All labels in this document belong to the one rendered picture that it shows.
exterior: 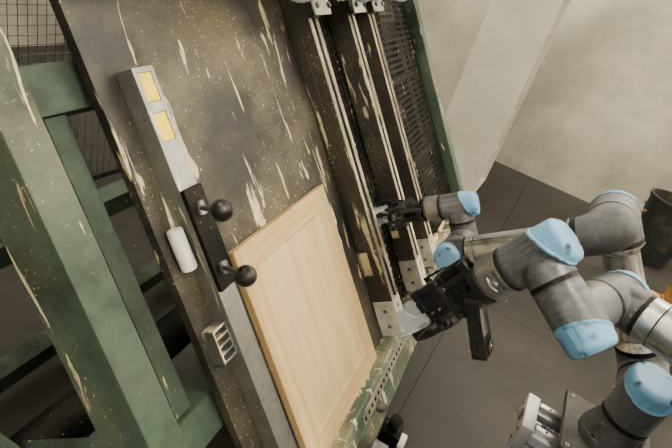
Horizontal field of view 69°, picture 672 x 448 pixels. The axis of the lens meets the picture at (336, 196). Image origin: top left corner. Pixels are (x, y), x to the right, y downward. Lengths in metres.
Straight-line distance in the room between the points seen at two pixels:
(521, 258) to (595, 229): 0.50
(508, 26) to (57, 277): 4.57
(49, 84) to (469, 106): 4.50
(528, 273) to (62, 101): 0.77
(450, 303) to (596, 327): 0.22
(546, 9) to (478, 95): 0.93
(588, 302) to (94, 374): 0.71
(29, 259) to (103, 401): 0.24
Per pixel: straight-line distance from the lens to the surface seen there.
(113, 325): 0.79
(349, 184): 1.46
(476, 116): 5.10
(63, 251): 0.75
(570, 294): 0.78
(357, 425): 1.40
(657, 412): 1.44
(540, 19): 4.94
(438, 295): 0.85
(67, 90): 0.92
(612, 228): 1.28
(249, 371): 1.03
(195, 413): 1.04
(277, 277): 1.15
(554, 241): 0.77
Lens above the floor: 1.97
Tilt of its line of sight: 27 degrees down
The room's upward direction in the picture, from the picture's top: 18 degrees clockwise
